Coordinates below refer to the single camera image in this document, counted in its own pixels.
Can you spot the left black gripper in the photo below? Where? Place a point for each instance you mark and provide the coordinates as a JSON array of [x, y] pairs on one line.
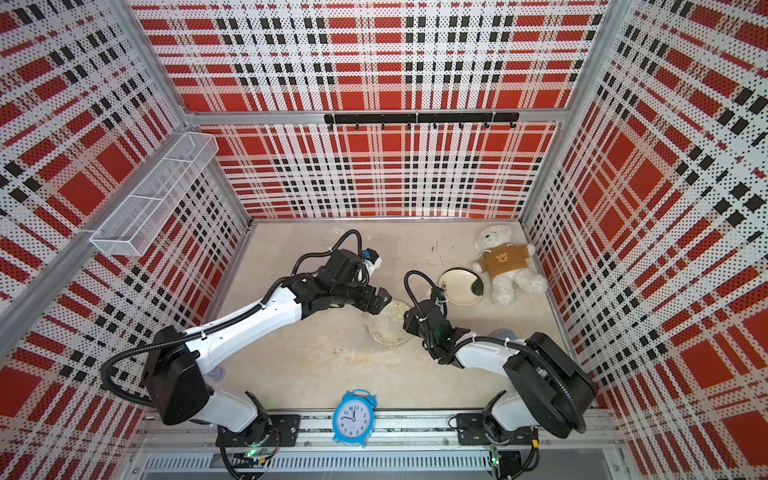
[[376, 306]]

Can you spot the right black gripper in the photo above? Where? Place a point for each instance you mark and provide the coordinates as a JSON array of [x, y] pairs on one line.
[[410, 322]]

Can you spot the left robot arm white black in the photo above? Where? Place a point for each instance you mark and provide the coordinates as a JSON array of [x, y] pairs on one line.
[[178, 362]]

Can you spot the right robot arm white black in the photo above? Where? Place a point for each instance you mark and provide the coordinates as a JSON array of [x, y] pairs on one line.
[[548, 389]]

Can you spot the grey blue oval dish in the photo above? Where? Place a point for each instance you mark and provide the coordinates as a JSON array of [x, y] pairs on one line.
[[503, 334]]

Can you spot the blue alarm clock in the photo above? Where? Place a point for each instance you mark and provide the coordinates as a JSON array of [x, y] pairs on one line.
[[353, 420]]

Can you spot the white teddy bear brown shirt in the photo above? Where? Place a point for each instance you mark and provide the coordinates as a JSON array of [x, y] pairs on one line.
[[507, 265]]

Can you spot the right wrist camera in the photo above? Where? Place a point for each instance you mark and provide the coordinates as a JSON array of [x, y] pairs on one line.
[[437, 295]]

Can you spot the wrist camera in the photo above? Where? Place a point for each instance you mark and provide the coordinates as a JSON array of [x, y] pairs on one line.
[[437, 295], [362, 264]]

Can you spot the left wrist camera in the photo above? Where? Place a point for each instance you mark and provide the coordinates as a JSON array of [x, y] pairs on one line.
[[362, 264]]

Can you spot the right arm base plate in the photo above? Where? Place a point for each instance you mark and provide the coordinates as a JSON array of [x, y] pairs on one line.
[[477, 429]]

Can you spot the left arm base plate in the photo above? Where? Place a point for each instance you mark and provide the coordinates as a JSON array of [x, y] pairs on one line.
[[282, 429]]

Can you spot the black hook rail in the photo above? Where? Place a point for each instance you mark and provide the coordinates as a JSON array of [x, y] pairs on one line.
[[422, 118]]

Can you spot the white wire mesh basket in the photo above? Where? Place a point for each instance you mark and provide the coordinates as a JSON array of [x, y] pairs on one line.
[[136, 222]]

